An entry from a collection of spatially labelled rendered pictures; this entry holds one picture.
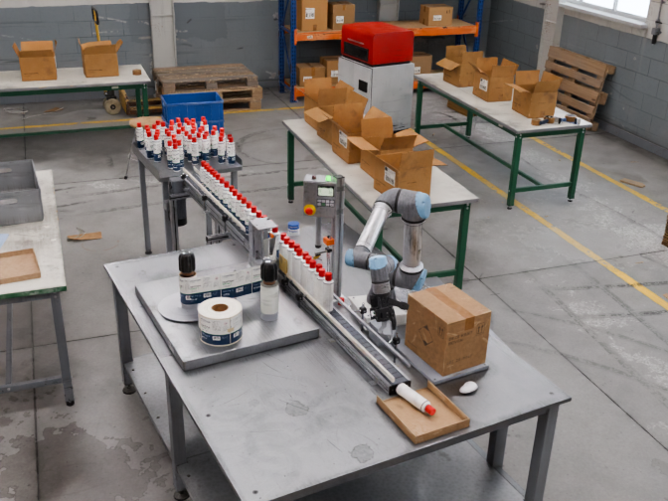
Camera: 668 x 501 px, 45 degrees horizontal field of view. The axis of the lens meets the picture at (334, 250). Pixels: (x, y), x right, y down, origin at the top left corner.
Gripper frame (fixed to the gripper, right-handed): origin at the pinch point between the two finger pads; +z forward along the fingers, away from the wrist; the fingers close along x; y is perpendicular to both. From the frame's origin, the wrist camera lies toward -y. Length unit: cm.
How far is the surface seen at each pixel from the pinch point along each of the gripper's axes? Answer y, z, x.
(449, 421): -6.9, 33.1, 26.4
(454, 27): -516, -219, -642
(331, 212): -10, -51, -63
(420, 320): -20.5, -1.5, -8.6
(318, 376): 26.3, 15.5, -23.2
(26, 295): 128, -27, -157
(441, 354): -21.1, 12.0, 4.2
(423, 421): 2.6, 31.5, 22.1
